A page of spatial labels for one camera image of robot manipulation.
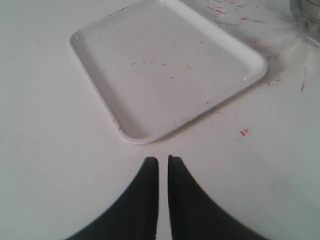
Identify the steel bowl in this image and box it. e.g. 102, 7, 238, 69
289, 0, 320, 44

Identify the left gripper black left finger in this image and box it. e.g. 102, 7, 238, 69
69, 157, 159, 240

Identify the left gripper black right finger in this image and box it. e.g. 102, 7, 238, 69
167, 155, 265, 240

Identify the white rectangular plastic tray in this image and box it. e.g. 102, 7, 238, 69
69, 0, 268, 145

